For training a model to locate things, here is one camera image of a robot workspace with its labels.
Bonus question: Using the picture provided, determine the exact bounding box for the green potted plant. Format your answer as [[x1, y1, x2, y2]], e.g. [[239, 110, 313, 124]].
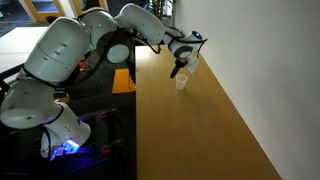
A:
[[143, 0, 176, 23]]

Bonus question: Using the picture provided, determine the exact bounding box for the black clamp orange handle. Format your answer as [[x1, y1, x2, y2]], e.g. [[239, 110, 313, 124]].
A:
[[100, 139, 130, 161], [99, 109, 125, 134]]

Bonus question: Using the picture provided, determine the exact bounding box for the large white table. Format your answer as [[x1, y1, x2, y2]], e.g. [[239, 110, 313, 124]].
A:
[[0, 26, 51, 74]]

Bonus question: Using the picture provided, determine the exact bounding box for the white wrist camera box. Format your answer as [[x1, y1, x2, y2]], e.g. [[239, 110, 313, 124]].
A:
[[187, 57, 200, 74]]

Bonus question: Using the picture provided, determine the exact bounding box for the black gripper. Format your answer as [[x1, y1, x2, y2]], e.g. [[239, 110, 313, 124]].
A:
[[169, 58, 187, 80]]

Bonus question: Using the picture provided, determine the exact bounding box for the orange framed door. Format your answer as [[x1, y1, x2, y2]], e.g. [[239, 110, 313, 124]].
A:
[[68, 0, 110, 18], [18, 0, 66, 24]]

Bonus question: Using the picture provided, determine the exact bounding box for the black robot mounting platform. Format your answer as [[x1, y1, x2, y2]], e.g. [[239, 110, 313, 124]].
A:
[[0, 108, 138, 180]]

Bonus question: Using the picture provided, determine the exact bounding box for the translucent plastic measuring cup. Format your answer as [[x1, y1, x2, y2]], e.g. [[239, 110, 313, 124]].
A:
[[175, 73, 189, 91]]

